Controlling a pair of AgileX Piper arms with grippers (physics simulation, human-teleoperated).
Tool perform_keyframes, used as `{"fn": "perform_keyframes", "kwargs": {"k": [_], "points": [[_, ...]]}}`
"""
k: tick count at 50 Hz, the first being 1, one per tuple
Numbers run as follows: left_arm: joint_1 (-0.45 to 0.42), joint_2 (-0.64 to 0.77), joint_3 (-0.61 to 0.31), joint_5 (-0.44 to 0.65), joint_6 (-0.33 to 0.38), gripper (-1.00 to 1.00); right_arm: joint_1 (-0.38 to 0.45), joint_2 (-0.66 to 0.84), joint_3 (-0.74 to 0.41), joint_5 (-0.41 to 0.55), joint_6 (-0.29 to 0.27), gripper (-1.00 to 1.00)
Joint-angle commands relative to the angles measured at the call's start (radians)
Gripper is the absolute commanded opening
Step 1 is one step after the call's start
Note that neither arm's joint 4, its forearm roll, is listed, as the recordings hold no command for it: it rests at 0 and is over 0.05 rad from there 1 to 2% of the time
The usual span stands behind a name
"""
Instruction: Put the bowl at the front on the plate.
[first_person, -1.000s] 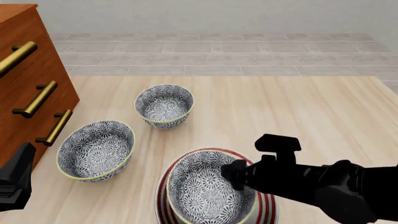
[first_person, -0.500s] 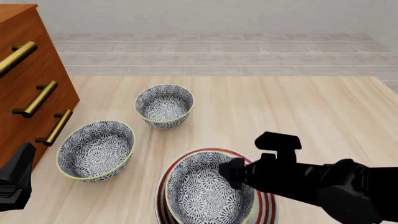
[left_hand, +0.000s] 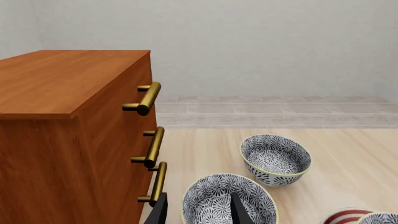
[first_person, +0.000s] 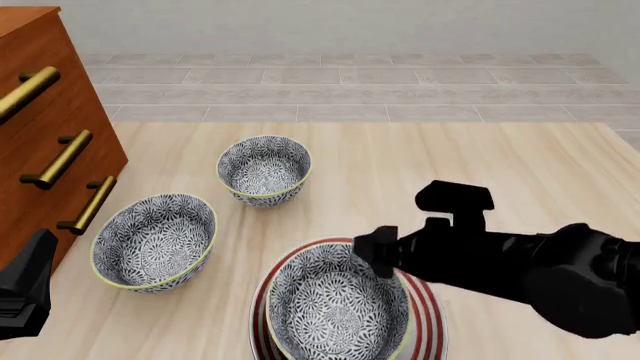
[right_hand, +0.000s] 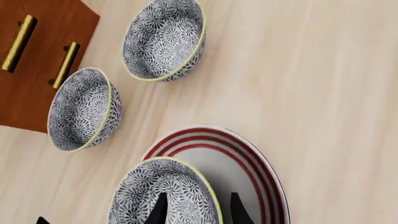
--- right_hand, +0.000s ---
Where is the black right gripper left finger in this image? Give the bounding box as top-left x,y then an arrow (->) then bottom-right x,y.
145,192 -> 169,224

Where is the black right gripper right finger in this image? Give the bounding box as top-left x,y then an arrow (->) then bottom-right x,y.
230,192 -> 255,224

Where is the black patterned bowl, yellow rim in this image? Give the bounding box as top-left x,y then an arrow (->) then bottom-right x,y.
108,156 -> 224,224
121,0 -> 207,83
47,67 -> 123,154

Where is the white plate with red rings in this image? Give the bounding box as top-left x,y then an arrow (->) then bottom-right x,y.
141,124 -> 292,224

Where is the red-brown wooden cabinet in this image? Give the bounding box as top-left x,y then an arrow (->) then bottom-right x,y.
0,0 -> 101,134

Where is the brass drawer handle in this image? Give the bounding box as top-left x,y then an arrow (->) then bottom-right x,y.
0,14 -> 39,73
47,41 -> 81,90

